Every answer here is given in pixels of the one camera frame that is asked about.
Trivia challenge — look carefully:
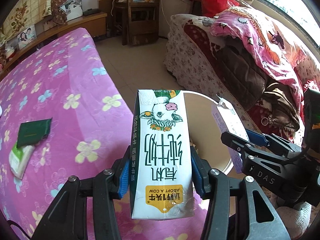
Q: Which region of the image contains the sofa with floral cover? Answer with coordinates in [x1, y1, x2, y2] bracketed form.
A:
[164, 7, 319, 145]

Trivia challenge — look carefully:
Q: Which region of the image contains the framed couple photo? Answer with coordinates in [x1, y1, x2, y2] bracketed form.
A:
[17, 24, 37, 50]

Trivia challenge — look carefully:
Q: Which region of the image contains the pink trash bin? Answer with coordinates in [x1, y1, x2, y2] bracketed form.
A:
[184, 90, 233, 174]

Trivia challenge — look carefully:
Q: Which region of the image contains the white blue medicine box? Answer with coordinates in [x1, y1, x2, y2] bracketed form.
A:
[212, 96, 249, 173]

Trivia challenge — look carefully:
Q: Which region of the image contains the floral cloth covered television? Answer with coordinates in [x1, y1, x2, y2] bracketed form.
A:
[1, 0, 67, 42]

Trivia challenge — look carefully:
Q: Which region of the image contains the brown jacket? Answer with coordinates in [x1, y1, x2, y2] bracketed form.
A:
[214, 36, 300, 132]

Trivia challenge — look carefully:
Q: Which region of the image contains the right gloved hand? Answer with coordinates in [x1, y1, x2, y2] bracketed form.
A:
[276, 202, 311, 239]

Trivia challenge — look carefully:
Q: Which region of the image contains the pink blanket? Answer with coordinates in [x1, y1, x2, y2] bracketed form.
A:
[210, 7, 319, 109]

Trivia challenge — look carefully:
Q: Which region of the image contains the pink floral tablecloth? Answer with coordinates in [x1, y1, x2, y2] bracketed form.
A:
[1, 28, 206, 239]

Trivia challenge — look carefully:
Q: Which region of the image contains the dark green sachet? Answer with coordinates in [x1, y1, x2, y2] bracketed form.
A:
[16, 119, 52, 148]

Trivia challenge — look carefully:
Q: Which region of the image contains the wooden chair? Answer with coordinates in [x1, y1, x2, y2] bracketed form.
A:
[113, 0, 160, 46]

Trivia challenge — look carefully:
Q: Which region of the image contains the wedding photo print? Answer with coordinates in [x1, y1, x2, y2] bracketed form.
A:
[60, 0, 83, 21]

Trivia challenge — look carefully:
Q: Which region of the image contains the red plastic bag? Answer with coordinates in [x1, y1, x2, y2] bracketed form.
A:
[200, 0, 240, 18]

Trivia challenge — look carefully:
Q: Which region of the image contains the white milk carton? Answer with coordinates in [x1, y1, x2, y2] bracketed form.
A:
[129, 89, 194, 220]

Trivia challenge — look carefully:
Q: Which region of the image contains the wooden tv cabinet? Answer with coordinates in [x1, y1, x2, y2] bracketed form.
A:
[1, 12, 107, 80]

